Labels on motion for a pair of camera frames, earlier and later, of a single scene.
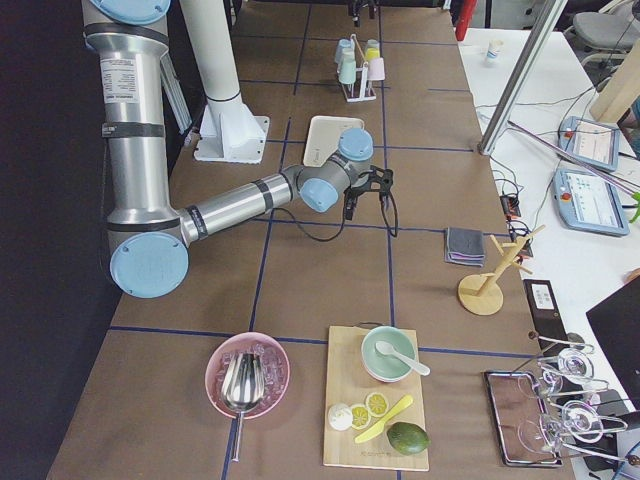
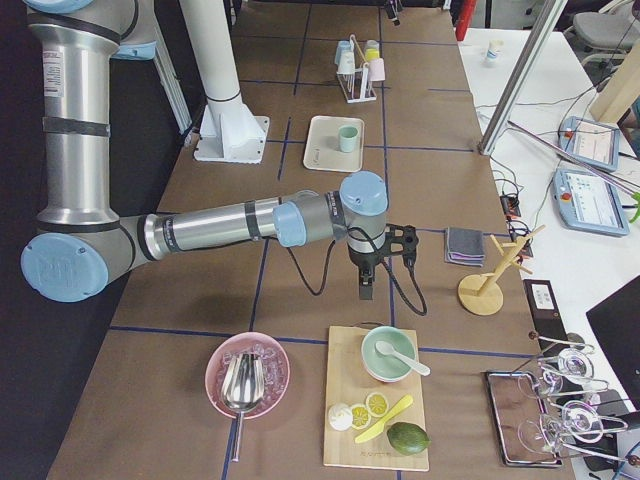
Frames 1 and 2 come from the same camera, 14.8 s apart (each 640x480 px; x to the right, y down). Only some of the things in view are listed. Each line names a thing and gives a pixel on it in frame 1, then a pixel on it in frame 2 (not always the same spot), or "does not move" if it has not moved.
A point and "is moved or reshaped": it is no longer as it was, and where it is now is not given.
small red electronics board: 510,205 does not move
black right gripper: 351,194 to 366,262
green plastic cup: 347,72 is moved or reshaped
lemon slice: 377,404 does not move
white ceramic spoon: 388,349 does not move
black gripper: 380,180 to 400,240
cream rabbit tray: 324,136 does not move
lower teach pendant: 589,201 does not move
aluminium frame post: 521,76 does not move
